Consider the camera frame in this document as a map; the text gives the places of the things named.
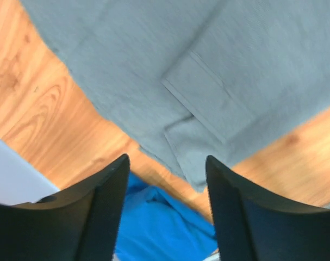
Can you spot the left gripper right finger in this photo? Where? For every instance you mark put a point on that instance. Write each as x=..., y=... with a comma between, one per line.
x=253, y=223

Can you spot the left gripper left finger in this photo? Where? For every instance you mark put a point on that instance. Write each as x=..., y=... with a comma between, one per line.
x=78, y=223

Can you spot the grey shirt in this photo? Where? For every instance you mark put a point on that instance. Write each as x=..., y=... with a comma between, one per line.
x=188, y=79

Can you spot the blue t-shirt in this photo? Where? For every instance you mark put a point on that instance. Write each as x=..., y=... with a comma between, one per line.
x=156, y=226

